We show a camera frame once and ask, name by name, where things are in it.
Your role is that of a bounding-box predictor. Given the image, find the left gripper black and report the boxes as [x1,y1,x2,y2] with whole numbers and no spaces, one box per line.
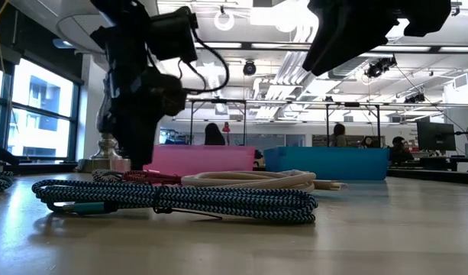
[90,0,189,172]

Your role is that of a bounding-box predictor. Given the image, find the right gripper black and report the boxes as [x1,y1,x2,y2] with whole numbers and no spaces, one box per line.
[302,0,453,77]

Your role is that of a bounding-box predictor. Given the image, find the maroon braided USB cable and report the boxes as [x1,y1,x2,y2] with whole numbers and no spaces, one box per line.
[122,170,183,186]

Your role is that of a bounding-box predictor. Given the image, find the grey braided USB cable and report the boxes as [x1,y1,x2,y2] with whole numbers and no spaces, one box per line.
[91,168,124,183]

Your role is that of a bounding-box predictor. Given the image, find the beige cable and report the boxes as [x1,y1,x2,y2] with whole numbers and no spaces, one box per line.
[181,169,348,193]

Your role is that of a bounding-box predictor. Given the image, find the pink plastic bin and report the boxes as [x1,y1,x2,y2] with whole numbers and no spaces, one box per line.
[143,144,257,177]

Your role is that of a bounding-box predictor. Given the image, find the large glass window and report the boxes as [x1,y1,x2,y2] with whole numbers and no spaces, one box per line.
[0,57,81,163]

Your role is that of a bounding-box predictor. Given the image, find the blue plastic bin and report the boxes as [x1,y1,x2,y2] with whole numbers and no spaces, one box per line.
[263,147,390,182]

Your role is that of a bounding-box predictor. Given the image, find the black computer monitor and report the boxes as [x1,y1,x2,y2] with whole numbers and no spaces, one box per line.
[416,121,457,152]

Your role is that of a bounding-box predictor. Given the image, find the black metal gantry frame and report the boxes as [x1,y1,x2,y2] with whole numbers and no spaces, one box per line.
[324,101,382,149]
[189,98,247,147]

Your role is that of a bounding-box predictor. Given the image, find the round black hanging camera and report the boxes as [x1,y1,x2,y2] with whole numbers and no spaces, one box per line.
[242,60,258,77]

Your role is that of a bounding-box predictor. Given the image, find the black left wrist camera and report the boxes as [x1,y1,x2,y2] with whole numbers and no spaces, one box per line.
[147,5,199,65]

